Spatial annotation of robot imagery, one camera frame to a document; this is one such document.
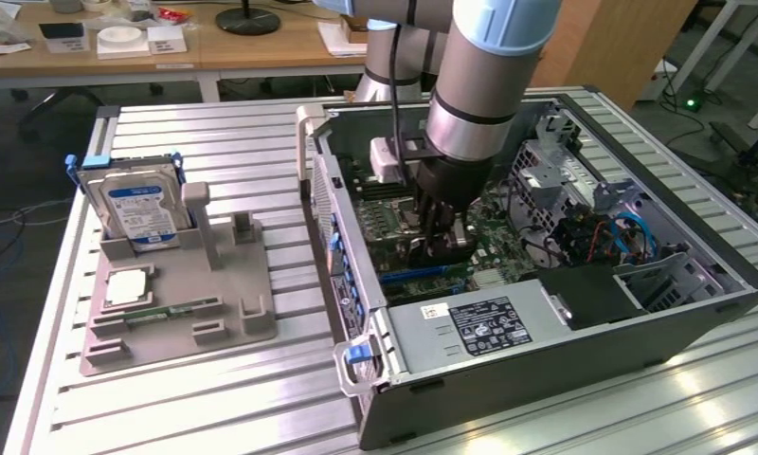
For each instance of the white box with round insert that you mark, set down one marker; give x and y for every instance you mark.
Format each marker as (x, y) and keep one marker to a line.
(122, 42)

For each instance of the blue expansion slot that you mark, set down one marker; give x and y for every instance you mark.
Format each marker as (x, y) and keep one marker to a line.
(410, 275)

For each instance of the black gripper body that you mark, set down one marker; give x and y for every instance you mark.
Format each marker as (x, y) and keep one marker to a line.
(452, 185)

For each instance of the plain white box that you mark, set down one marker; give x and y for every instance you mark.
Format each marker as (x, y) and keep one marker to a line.
(165, 40)

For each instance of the wooden cabinet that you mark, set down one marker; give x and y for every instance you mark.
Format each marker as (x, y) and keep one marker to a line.
(606, 47)

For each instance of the black box with white label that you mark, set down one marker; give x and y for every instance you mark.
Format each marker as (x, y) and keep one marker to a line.
(64, 35)

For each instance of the grey cup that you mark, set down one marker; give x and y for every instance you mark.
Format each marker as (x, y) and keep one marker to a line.
(65, 5)

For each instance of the wooden desk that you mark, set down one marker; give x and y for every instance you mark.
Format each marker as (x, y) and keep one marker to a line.
(258, 47)

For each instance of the green motherboard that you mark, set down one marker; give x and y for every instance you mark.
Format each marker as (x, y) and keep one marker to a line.
(498, 246)

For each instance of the silver disk bay cage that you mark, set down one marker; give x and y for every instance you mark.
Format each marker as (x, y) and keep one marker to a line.
(544, 185)

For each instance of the grey power supply unit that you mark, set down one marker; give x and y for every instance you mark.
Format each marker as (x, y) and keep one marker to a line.
(429, 346)

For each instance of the black chair base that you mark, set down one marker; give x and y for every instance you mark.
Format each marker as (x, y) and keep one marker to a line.
(60, 102)

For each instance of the silver CPU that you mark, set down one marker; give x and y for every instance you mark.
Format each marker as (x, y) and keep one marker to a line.
(128, 286)

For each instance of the black intrusion switch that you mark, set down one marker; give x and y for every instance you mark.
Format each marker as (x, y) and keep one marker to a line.
(336, 182)

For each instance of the red package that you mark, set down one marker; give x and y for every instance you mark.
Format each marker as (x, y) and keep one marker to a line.
(173, 14)

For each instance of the blue case release latch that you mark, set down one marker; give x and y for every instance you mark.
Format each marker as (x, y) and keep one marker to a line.
(357, 354)

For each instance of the stack of white papers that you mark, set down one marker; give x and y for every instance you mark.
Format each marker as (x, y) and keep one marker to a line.
(341, 40)

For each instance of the black equipment stand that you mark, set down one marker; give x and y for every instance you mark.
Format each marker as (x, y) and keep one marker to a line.
(752, 156)

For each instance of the white paper slip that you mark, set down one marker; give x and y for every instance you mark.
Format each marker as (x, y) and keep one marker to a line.
(6, 48)

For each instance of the hard disk in blue carrier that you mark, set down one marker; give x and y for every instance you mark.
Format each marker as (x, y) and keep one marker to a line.
(138, 208)

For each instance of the CPU socket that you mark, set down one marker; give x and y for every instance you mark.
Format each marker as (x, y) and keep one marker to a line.
(404, 213)

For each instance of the silver chipset heatsink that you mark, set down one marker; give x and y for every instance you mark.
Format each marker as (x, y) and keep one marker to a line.
(496, 279)

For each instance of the low-profile graphics card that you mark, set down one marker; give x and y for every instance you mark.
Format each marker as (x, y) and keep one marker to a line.
(438, 253)

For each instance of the green RAM stick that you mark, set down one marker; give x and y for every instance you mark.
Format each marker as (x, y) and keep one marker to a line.
(164, 314)

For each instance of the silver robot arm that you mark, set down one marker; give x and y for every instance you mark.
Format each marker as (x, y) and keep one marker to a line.
(480, 95)

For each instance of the black open PC case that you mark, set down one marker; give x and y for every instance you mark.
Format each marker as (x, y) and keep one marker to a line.
(544, 379)

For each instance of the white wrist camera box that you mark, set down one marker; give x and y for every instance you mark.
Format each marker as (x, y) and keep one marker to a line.
(385, 161)

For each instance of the black round lamp base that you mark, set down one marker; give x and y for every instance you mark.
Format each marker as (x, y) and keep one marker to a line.
(249, 23)

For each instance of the black device with green light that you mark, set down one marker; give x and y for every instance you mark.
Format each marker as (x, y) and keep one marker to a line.
(690, 102)

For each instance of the grey parts rack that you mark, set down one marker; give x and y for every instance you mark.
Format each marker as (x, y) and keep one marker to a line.
(182, 284)

